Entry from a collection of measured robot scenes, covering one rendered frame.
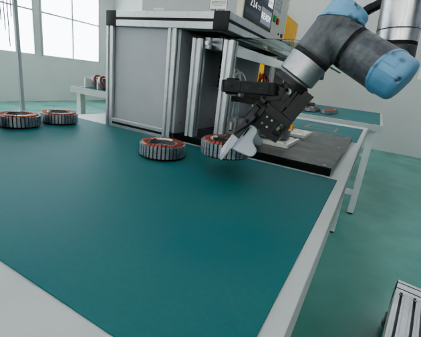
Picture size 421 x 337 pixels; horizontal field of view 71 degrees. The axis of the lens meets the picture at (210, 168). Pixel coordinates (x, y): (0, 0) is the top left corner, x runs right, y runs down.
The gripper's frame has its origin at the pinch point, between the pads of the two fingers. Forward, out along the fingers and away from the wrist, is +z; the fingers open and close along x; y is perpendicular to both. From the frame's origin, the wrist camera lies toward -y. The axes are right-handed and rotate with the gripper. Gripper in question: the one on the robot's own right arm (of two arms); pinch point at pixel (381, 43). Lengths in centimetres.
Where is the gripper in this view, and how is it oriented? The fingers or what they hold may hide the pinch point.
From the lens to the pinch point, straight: 143.4
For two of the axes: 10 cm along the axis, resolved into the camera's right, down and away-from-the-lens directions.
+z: -1.1, 9.5, 2.9
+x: 6.0, -1.7, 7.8
